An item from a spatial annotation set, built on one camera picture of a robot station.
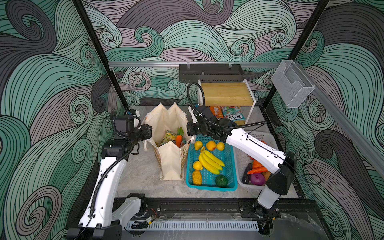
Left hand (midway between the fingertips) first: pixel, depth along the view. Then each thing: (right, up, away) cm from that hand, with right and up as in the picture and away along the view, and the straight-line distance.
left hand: (150, 126), depth 72 cm
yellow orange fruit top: (+33, -13, +20) cm, 41 cm away
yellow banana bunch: (+32, -22, +15) cm, 42 cm away
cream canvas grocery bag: (+10, -16, +1) cm, 19 cm away
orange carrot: (+13, -7, +17) cm, 23 cm away
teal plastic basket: (+43, -20, +19) cm, 51 cm away
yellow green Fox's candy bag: (+7, -8, +21) cm, 23 cm away
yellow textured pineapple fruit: (+24, -28, +8) cm, 38 cm away
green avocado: (+37, -29, +6) cm, 47 cm away
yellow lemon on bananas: (+24, -23, +12) cm, 35 cm away
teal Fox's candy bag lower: (+48, +7, +21) cm, 53 cm away
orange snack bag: (+38, +8, +21) cm, 44 cm away
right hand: (+18, 0, +3) cm, 19 cm away
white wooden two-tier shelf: (+42, +18, +12) cm, 47 cm away
